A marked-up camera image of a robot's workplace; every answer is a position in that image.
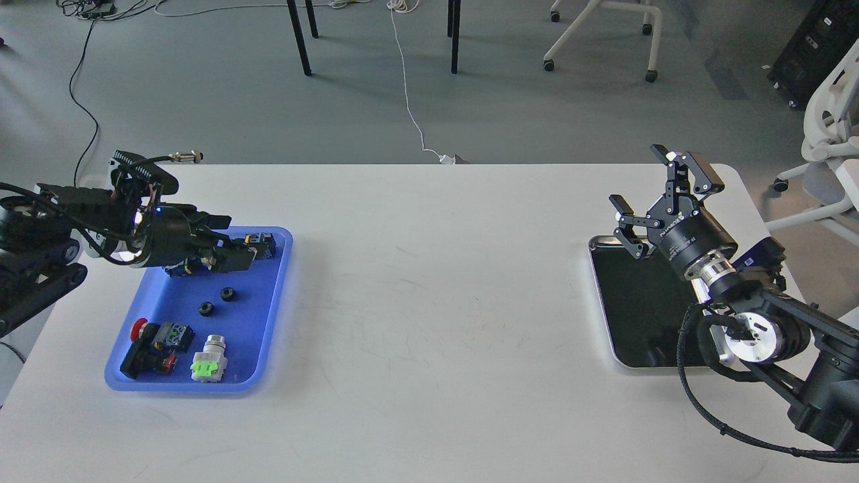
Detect small black gear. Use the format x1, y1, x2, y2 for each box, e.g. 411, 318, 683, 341
219, 286, 236, 302
197, 301, 215, 317

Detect blue plastic tray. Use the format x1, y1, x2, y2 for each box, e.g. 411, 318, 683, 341
104, 226, 293, 394

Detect black and red switch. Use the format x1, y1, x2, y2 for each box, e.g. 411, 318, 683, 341
119, 339, 176, 379

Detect red emergency stop button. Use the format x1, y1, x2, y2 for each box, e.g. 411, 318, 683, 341
130, 318, 195, 352

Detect silver tray with black mat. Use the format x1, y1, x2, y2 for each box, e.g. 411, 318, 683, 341
588, 235, 697, 370

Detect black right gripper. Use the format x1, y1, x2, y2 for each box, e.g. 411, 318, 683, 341
609, 144, 738, 279

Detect white office chair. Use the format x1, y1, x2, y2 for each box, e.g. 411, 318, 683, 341
765, 43, 858, 244

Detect black table legs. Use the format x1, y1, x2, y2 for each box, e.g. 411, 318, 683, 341
286, 0, 462, 76

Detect white chair base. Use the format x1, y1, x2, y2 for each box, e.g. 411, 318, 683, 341
542, 0, 664, 83

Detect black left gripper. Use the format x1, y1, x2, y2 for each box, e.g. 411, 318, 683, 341
131, 206, 257, 273

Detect black floor cable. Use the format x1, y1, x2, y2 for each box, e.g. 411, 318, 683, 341
57, 0, 155, 189

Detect green button black switch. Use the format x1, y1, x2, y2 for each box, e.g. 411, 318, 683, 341
244, 232, 277, 260

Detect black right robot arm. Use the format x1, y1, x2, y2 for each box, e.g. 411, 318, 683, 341
609, 144, 858, 464

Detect white floor cable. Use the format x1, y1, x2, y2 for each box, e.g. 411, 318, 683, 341
154, 0, 444, 162

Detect black equipment cabinet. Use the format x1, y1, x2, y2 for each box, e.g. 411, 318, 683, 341
767, 1, 858, 109

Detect green and silver push button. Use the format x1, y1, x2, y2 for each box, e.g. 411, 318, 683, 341
190, 334, 228, 382

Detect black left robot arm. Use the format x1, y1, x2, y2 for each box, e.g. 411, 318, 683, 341
1, 150, 276, 335

